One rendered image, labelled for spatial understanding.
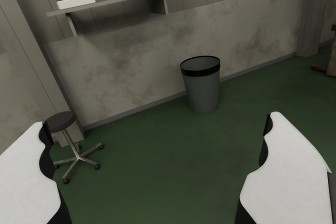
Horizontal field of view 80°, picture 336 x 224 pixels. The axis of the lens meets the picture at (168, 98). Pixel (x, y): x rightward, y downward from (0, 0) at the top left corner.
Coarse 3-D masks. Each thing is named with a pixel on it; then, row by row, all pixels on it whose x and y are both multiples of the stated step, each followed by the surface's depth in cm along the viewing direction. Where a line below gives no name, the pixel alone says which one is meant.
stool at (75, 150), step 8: (64, 112) 222; (72, 112) 219; (48, 120) 213; (56, 120) 210; (64, 120) 207; (72, 120) 208; (56, 128) 199; (64, 128) 203; (64, 136) 221; (72, 144) 227; (96, 144) 252; (88, 152) 244; (64, 160) 236; (72, 160) 237; (88, 160) 229; (72, 168) 225; (96, 168) 224; (64, 176) 214
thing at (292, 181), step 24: (264, 144) 9; (288, 144) 9; (264, 168) 8; (288, 168) 8; (312, 168) 8; (240, 192) 7; (264, 192) 7; (288, 192) 7; (312, 192) 7; (240, 216) 7; (264, 216) 6; (288, 216) 6; (312, 216) 6
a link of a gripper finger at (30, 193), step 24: (24, 144) 10; (48, 144) 11; (0, 168) 8; (24, 168) 8; (48, 168) 10; (0, 192) 7; (24, 192) 7; (48, 192) 7; (0, 216) 7; (24, 216) 7; (48, 216) 7
